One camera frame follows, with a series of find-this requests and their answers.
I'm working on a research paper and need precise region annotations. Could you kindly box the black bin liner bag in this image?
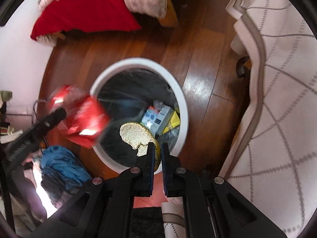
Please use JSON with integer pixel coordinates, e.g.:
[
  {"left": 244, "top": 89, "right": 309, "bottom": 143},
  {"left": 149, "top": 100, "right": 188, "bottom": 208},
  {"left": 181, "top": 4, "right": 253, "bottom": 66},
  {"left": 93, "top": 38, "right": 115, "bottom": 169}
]
[{"left": 97, "top": 69, "right": 177, "bottom": 167}]

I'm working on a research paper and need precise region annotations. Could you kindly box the white dotted tablecloth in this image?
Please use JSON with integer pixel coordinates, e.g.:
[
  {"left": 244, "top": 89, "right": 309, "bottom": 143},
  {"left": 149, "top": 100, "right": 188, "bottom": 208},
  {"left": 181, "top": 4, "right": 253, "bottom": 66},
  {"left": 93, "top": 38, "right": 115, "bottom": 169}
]
[{"left": 220, "top": 0, "right": 316, "bottom": 237}]

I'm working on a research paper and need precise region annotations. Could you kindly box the white blue small box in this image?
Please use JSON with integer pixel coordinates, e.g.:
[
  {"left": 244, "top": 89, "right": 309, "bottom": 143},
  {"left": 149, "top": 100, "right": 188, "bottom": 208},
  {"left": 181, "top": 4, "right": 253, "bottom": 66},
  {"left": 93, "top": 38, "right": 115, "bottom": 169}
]
[{"left": 150, "top": 105, "right": 174, "bottom": 136}]

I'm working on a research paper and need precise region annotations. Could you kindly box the white round trash bin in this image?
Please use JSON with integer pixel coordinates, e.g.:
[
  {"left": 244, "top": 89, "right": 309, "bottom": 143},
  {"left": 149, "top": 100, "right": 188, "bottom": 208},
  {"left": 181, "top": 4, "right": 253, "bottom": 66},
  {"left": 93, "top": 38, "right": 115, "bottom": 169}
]
[{"left": 90, "top": 58, "right": 189, "bottom": 173}]

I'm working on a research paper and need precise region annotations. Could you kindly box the blue jacket pile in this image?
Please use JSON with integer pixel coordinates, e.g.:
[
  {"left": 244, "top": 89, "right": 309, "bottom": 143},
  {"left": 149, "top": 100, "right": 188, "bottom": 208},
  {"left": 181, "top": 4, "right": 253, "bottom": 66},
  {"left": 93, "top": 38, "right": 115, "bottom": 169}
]
[{"left": 40, "top": 146, "right": 92, "bottom": 207}]

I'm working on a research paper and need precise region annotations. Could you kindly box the yellow packet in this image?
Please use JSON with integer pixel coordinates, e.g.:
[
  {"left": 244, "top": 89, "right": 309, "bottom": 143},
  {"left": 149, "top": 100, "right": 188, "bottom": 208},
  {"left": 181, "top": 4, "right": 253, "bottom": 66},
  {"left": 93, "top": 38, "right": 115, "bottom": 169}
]
[{"left": 162, "top": 111, "right": 180, "bottom": 134}]

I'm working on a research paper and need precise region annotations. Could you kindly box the wooden bed frame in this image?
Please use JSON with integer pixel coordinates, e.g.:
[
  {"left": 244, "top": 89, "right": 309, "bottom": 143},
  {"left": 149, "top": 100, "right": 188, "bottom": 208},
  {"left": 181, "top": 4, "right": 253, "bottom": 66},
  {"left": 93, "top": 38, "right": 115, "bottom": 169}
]
[{"left": 158, "top": 0, "right": 179, "bottom": 28}]

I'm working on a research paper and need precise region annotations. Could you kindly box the red snack bag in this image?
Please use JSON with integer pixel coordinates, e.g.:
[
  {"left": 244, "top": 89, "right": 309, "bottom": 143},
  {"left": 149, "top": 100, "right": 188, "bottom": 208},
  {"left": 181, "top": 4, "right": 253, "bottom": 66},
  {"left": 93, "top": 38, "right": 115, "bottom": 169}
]
[{"left": 47, "top": 85, "right": 110, "bottom": 148}]

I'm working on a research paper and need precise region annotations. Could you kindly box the red blanket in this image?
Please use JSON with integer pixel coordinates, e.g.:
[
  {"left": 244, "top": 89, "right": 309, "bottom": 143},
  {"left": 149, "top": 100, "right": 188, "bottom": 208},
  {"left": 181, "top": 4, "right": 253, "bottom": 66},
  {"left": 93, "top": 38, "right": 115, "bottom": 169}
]
[{"left": 30, "top": 0, "right": 141, "bottom": 41}]

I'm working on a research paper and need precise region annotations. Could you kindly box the round rice cracker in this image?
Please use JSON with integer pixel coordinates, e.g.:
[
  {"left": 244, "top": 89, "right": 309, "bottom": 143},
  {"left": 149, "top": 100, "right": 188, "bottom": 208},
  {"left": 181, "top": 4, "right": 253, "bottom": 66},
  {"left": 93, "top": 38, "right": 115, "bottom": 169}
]
[{"left": 119, "top": 122, "right": 161, "bottom": 171}]

